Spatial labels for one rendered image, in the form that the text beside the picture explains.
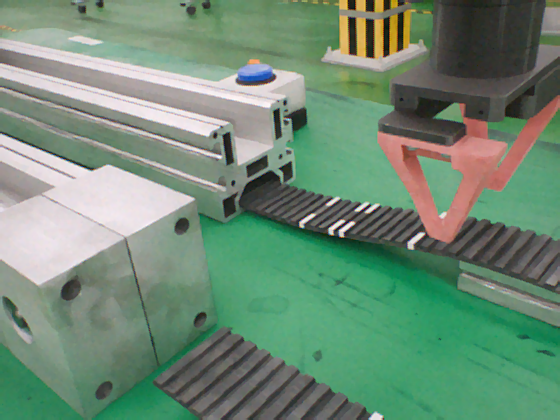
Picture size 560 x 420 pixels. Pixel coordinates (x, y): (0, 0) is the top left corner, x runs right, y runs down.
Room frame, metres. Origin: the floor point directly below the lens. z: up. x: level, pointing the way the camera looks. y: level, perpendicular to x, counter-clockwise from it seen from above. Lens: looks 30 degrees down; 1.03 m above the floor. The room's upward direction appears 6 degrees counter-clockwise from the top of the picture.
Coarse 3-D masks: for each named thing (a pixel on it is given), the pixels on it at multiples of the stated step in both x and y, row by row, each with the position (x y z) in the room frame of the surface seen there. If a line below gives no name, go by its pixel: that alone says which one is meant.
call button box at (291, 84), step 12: (276, 72) 0.65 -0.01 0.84; (288, 72) 0.65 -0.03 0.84; (228, 84) 0.63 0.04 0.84; (240, 84) 0.62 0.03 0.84; (252, 84) 0.61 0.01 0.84; (264, 84) 0.61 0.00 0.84; (276, 84) 0.61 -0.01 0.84; (288, 84) 0.61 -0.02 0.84; (300, 84) 0.63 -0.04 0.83; (288, 96) 0.61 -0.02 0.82; (300, 96) 0.63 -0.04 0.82; (300, 108) 0.63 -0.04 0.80; (300, 120) 0.62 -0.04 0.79
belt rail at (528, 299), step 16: (464, 272) 0.31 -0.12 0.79; (480, 272) 0.29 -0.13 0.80; (496, 272) 0.29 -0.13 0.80; (464, 288) 0.30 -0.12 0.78; (480, 288) 0.29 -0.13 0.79; (496, 288) 0.29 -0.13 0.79; (512, 288) 0.29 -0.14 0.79; (528, 288) 0.27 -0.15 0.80; (512, 304) 0.28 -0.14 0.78; (528, 304) 0.27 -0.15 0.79; (544, 304) 0.27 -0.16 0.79; (544, 320) 0.26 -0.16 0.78
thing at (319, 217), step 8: (336, 200) 0.42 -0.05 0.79; (320, 208) 0.41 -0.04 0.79; (328, 208) 0.41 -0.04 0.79; (336, 208) 0.41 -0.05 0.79; (344, 208) 0.41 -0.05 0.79; (312, 216) 0.40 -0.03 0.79; (320, 216) 0.40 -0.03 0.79; (328, 216) 0.39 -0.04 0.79; (304, 224) 0.39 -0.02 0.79; (312, 224) 0.38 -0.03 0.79; (320, 224) 0.39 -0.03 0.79
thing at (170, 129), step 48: (0, 48) 0.82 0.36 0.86; (48, 48) 0.78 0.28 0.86; (0, 96) 0.68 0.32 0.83; (48, 96) 0.59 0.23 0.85; (96, 96) 0.55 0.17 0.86; (144, 96) 0.60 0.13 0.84; (192, 96) 0.54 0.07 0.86; (240, 96) 0.50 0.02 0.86; (48, 144) 0.62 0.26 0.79; (96, 144) 0.56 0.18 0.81; (144, 144) 0.48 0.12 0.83; (192, 144) 0.44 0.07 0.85; (240, 144) 0.49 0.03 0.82; (192, 192) 0.44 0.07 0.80; (240, 192) 0.44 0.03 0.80
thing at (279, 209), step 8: (296, 192) 0.45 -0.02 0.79; (304, 192) 0.45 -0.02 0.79; (312, 192) 0.44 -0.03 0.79; (288, 200) 0.43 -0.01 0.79; (296, 200) 0.43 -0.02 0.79; (304, 200) 0.43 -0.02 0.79; (272, 208) 0.42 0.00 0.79; (280, 208) 0.43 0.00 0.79; (288, 208) 0.42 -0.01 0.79; (272, 216) 0.41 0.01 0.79; (280, 216) 0.41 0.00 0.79
